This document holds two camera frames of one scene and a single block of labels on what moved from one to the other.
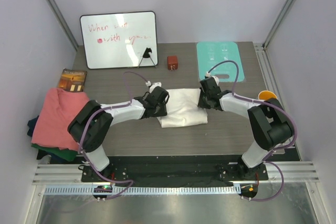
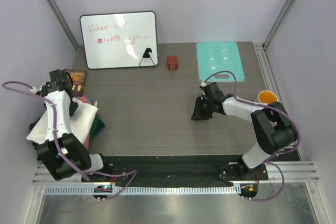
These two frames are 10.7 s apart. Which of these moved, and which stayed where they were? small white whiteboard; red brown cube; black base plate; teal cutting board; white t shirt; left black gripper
Moved: left black gripper; white t shirt
Stayed: black base plate; red brown cube; small white whiteboard; teal cutting board
